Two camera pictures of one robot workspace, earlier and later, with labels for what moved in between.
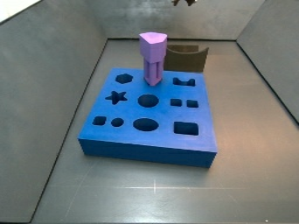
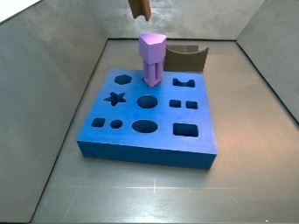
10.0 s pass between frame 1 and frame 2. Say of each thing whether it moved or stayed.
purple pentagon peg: stayed
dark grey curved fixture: stayed
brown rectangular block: moved
